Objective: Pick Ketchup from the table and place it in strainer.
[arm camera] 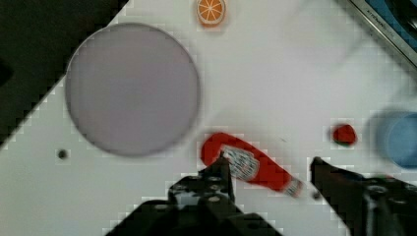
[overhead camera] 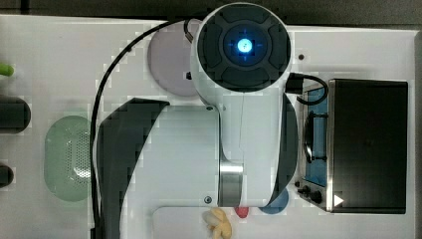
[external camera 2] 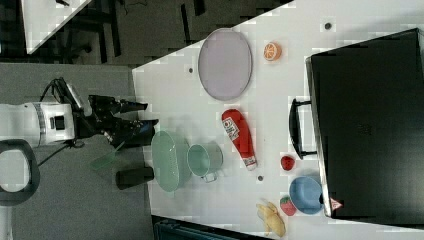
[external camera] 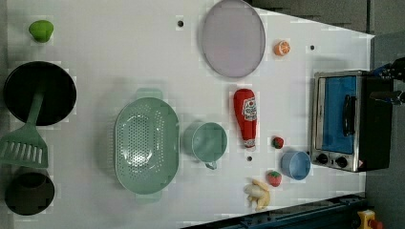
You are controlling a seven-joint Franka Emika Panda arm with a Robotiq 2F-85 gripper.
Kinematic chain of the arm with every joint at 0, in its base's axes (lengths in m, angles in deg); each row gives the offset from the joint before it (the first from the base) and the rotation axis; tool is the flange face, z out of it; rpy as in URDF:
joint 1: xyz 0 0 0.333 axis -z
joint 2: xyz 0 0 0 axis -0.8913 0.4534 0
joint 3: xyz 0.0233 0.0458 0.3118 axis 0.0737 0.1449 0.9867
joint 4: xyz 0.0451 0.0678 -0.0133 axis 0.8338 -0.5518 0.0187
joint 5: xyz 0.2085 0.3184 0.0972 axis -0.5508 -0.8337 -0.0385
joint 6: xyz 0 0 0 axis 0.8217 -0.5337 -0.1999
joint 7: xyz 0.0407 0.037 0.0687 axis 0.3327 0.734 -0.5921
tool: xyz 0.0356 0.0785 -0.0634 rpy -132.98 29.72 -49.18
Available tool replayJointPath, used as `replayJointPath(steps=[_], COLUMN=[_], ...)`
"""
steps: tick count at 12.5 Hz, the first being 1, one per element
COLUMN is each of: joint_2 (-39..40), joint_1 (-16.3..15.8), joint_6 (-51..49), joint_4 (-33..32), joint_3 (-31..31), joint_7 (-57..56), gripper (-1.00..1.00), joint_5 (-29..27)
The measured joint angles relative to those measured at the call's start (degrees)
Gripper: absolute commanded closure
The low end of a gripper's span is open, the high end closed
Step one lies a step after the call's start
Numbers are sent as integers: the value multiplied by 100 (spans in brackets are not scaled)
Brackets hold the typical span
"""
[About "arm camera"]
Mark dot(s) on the red strawberry toy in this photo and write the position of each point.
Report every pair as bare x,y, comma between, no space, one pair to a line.
344,135

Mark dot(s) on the orange slice toy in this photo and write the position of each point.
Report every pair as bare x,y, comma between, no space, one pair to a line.
211,13

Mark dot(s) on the grey round plate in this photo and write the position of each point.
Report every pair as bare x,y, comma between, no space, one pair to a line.
132,90

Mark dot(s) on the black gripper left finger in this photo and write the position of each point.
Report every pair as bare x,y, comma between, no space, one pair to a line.
212,181

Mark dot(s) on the red ketchup bottle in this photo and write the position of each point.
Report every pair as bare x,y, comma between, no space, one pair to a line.
249,164

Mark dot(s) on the blue bowl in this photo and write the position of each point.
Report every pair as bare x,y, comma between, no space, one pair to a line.
396,137

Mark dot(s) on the silver black toaster oven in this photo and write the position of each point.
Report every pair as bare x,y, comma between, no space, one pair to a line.
395,21

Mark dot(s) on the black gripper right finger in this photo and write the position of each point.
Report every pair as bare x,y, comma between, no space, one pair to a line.
375,206

